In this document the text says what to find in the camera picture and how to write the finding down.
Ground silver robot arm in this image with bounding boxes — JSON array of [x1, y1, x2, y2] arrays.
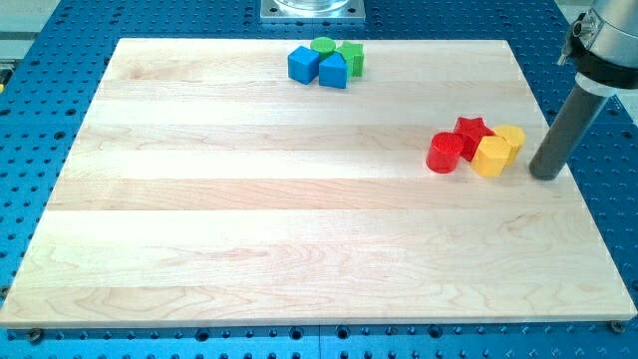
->
[[558, 0, 637, 97]]

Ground blue pentagon block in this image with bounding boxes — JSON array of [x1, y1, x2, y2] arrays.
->
[[319, 53, 348, 89]]

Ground blue cube block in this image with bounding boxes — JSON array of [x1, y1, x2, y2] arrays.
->
[[287, 46, 320, 85]]

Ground light wooden board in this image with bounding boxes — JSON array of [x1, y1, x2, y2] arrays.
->
[[1, 38, 636, 329]]

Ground red cylinder block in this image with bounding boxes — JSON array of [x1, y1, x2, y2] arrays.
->
[[426, 132, 464, 174]]

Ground green star block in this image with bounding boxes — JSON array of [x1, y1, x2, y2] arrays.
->
[[336, 41, 365, 77]]

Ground green cylinder block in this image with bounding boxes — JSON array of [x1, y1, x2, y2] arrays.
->
[[310, 37, 336, 61]]

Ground red star block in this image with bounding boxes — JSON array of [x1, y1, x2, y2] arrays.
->
[[454, 117, 494, 162]]

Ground yellow hexagon block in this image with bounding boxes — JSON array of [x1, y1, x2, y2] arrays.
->
[[471, 136, 511, 178]]

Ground yellow cylinder block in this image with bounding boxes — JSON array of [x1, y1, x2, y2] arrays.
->
[[493, 125, 526, 167]]

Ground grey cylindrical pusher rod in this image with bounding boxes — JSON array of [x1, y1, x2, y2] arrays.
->
[[528, 84, 608, 180]]

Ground board corner screw left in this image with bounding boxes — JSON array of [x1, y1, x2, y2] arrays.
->
[[26, 328, 44, 344]]

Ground board corner screw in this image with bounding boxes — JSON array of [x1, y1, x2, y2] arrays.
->
[[608, 321, 625, 334], [26, 328, 44, 344]]

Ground board corner screw right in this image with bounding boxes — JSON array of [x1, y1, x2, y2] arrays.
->
[[608, 321, 625, 334]]

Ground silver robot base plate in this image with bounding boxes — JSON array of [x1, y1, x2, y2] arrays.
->
[[257, 0, 366, 23]]

